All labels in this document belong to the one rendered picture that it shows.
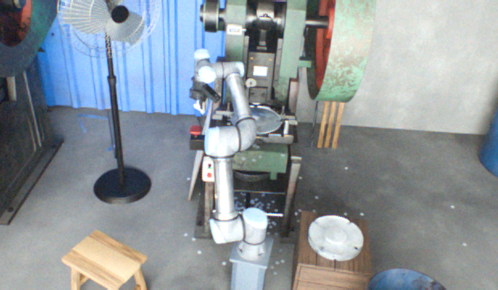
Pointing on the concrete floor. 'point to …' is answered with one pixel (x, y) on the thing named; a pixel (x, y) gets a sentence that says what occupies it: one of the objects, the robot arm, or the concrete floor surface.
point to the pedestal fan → (128, 26)
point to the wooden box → (362, 275)
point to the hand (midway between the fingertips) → (204, 112)
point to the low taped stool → (105, 263)
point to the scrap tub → (403, 280)
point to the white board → (200, 150)
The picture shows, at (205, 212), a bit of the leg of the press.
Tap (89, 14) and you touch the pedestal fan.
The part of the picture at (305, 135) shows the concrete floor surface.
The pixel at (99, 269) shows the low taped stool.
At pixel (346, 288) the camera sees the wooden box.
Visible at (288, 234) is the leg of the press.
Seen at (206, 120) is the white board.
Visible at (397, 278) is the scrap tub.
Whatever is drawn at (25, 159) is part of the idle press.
